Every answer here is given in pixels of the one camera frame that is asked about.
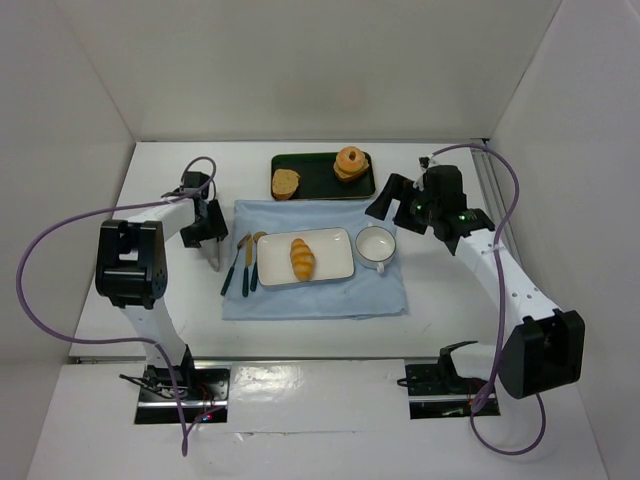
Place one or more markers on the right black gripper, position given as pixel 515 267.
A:
pixel 400 210

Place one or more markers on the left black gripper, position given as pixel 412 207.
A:
pixel 201 233

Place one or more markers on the striped bread roll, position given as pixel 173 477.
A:
pixel 302 260

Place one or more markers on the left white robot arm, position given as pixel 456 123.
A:
pixel 132 271

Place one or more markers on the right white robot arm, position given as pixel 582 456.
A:
pixel 540 345

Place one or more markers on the sliced brown bread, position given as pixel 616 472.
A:
pixel 285 183

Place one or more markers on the bagel sandwich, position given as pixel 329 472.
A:
pixel 350 164

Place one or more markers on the white rectangular plate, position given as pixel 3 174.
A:
pixel 331 247

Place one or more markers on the dark green tray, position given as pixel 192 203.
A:
pixel 317 178

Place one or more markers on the light blue cloth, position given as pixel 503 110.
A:
pixel 366 294

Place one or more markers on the gold fork green handle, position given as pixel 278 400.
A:
pixel 231 269

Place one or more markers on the gold knife green handle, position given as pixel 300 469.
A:
pixel 248 263

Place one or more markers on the white bowl with handle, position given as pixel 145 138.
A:
pixel 375 248

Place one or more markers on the gold spoon green handle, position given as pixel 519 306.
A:
pixel 254 276

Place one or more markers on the aluminium rail right side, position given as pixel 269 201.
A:
pixel 496 184

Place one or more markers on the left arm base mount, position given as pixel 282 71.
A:
pixel 205 395

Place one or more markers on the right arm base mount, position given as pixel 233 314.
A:
pixel 434 394

